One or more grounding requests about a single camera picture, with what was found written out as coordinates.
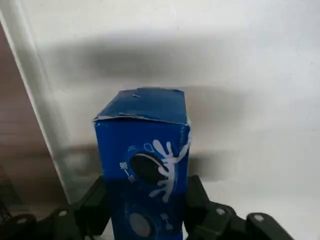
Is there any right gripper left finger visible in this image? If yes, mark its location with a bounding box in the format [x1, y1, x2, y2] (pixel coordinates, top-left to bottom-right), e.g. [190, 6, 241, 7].
[0, 174, 111, 240]

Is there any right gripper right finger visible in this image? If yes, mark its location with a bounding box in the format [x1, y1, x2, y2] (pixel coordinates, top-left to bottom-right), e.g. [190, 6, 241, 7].
[185, 174, 296, 240]

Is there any blue Oreo cookie box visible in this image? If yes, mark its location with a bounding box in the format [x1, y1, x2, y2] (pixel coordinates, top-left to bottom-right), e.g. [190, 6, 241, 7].
[92, 86, 192, 240]

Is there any white plastic tray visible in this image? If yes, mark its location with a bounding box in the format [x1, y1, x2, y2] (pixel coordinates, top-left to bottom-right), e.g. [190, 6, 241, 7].
[0, 0, 320, 240]

